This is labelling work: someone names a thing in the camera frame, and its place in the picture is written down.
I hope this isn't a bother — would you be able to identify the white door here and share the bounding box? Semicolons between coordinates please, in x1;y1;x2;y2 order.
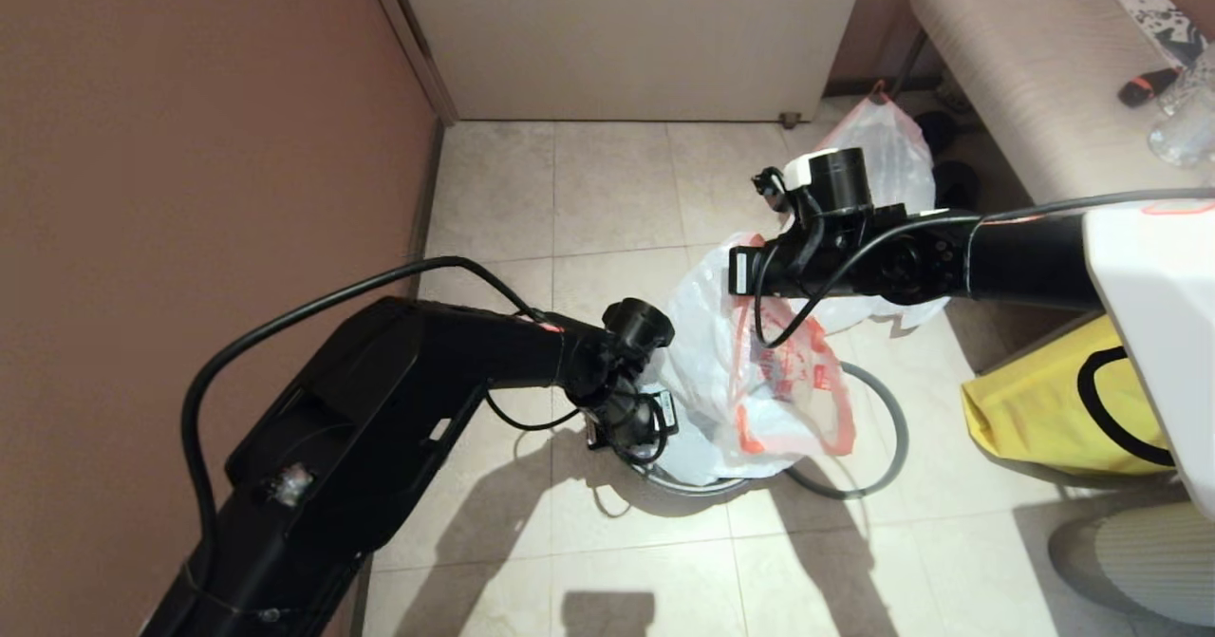
387;0;874;126

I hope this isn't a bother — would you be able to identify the translucent white trash bag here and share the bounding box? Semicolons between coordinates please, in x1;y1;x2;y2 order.
655;232;858;486

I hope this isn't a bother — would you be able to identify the grey ribbed rounded object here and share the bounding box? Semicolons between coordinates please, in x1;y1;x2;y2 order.
1047;504;1215;630

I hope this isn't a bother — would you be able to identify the thick black arm cable loop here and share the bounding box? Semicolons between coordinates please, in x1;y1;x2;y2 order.
1076;347;1180;468

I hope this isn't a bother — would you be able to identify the beige door frame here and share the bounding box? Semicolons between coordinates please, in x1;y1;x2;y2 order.
359;0;462;128

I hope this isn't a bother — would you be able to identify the black slipper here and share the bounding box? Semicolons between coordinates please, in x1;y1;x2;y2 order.
935;162;981;212
919;112;958;157

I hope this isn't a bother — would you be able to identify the grey bin rim ring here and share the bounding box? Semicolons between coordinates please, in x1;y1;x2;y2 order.
786;362;909;502

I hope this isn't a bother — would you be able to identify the thin black wrist camera cable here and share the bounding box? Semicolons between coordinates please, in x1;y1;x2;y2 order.
754;188;1215;349

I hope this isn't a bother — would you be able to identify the used translucent orange-drawstring trash bag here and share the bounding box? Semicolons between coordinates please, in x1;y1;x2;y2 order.
814;82;951;334

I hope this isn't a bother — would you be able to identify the beige bench with metal legs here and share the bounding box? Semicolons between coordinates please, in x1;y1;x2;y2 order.
897;0;1215;209

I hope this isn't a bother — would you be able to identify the black and white brochure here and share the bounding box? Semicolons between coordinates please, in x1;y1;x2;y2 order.
1115;0;1214;71

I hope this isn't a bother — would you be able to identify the yellow bag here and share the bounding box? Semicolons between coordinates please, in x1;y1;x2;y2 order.
961;314;1180;478

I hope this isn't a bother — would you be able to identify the black and orange remote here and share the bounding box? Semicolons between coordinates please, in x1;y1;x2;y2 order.
1118;67;1181;110

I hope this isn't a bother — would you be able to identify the black cable with plug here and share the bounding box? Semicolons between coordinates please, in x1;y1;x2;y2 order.
179;256;582;562

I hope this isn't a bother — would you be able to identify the black trash bin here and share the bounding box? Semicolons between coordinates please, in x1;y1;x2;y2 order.
625;455;762;498

